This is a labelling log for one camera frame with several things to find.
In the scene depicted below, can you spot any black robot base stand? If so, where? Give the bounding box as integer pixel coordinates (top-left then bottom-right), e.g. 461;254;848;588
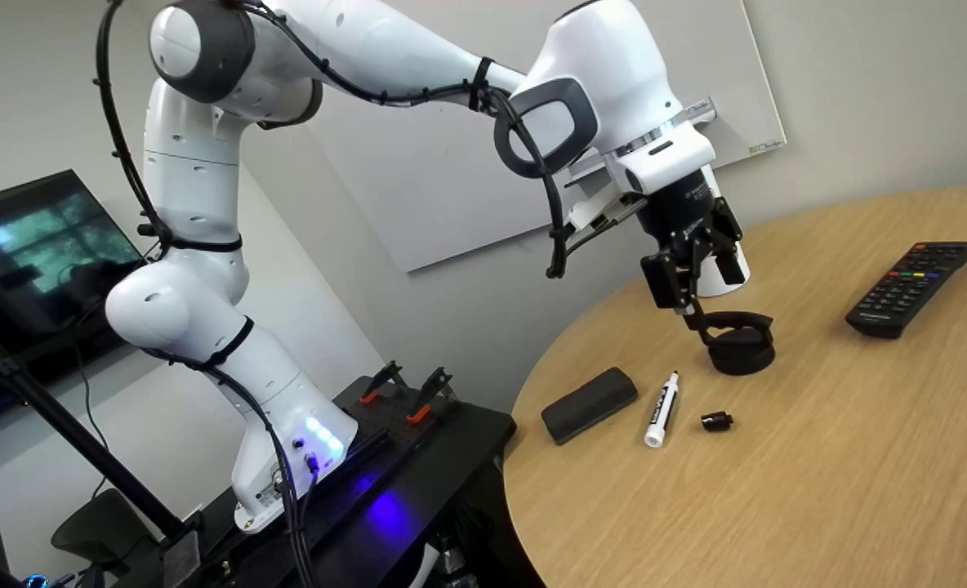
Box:
50;358;529;588

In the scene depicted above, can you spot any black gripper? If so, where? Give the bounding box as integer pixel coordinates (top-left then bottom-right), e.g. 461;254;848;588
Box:
638;169;733;338

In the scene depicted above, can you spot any dark computer monitor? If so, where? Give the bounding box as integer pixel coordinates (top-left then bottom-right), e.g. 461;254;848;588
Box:
0;169;145;413

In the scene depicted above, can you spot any black remote control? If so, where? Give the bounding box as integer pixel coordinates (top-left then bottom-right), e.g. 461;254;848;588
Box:
846;242;967;338

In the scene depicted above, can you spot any small black marker cap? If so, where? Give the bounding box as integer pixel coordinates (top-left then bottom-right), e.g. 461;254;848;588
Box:
699;410;736;430

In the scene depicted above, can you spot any white flask with red logo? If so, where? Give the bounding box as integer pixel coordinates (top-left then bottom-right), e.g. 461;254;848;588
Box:
695;165;750;296

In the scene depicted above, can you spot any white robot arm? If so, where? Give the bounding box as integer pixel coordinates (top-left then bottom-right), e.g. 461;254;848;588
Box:
106;0;749;531

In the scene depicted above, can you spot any white marker pen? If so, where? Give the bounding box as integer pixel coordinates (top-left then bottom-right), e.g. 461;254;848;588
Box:
643;373;678;447

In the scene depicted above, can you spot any black tripod pole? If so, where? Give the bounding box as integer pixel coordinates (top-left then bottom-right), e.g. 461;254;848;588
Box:
0;352;189;543

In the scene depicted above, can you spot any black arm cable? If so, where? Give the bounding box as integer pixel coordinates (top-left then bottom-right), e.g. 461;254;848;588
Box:
90;0;576;588

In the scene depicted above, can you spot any white wall whiteboard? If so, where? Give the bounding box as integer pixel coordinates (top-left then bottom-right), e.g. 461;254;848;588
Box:
314;0;787;273

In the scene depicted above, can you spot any black whiteboard eraser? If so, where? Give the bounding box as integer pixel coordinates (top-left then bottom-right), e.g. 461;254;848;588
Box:
543;367;638;445

